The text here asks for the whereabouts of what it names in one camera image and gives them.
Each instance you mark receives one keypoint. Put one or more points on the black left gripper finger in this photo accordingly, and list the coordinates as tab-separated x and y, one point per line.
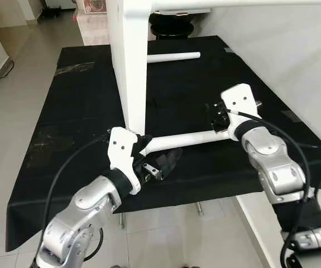
170	160
142	144

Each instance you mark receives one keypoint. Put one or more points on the grey tape strip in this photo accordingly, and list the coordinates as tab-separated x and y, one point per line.
291	116

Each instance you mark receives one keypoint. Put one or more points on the pale low box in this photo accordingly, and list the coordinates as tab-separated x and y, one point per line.
93	28

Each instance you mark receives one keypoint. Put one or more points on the red printed box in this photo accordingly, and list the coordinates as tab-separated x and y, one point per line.
95	5

